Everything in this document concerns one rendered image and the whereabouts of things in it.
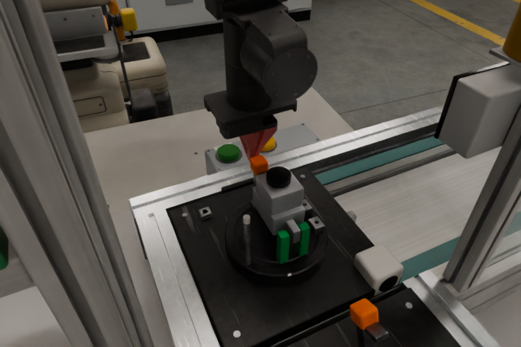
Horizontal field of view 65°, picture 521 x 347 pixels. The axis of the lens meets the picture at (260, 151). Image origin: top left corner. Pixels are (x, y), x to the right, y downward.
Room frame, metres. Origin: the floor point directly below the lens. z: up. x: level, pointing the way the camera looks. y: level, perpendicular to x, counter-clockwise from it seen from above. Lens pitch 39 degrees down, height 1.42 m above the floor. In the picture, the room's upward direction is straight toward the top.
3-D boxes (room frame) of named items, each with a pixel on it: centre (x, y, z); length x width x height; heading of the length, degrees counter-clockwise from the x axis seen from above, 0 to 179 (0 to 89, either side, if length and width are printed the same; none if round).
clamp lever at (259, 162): (0.41, 0.00, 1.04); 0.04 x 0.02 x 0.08; 25
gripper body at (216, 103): (0.44, 0.01, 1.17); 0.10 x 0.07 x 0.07; 116
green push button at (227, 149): (0.57, 0.06, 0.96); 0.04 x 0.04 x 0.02
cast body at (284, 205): (0.36, -0.03, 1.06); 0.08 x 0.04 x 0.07; 25
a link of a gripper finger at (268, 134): (0.43, 0.02, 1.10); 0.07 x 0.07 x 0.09; 26
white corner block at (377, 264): (0.32, -0.15, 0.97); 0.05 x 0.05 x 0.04; 25
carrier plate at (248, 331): (0.37, -0.02, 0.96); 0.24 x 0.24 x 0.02; 25
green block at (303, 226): (0.33, -0.05, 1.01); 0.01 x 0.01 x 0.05; 25
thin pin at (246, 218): (0.32, 0.02, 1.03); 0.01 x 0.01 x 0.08
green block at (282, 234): (0.32, -0.03, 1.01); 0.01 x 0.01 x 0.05; 25
